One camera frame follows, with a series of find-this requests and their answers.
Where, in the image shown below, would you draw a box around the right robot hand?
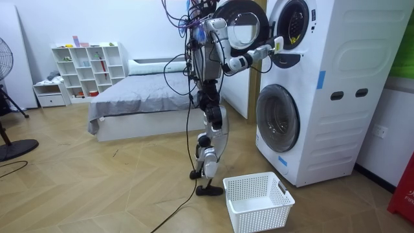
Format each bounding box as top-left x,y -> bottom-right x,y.
270,35 -> 285,57

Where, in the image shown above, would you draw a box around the white wall socket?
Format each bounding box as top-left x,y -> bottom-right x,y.
371,124 -> 389,140

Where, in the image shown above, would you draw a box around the robot legs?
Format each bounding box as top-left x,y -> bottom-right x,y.
189,79 -> 230,197

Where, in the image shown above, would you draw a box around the white plastic laundry basket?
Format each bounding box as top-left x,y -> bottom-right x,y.
222,171 -> 296,233

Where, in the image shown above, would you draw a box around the round washing machine door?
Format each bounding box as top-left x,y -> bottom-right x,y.
212,0 -> 271,58

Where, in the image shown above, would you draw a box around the robot body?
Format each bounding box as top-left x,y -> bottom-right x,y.
163,0 -> 228,97

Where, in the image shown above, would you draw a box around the grey bed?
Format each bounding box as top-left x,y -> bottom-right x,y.
87,58 -> 208,142

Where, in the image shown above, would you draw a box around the black standing fan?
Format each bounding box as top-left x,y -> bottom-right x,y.
0,37 -> 40,163

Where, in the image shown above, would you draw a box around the red box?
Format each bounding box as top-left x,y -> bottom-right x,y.
386,151 -> 414,225

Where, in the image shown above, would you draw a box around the pile of clothes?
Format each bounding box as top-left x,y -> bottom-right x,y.
35,71 -> 65,86

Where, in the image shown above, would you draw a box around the red stick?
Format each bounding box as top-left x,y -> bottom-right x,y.
97,53 -> 108,81

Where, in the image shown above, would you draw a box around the cable bundle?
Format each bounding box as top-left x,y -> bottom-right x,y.
160,0 -> 224,37

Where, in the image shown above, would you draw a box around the black tripod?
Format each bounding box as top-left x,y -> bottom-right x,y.
0,84 -> 30,119

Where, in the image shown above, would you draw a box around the green wall board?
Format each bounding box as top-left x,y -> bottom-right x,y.
387,8 -> 414,80

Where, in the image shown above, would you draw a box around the white cube shelf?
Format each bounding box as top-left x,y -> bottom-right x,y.
50,41 -> 129,104

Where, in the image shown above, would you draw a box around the white nightstand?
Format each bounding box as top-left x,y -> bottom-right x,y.
32,82 -> 71,109

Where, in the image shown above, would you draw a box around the white washing machine tower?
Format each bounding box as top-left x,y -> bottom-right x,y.
254,0 -> 414,188

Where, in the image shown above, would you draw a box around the thin black floor cable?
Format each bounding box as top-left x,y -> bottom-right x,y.
0,160 -> 29,179

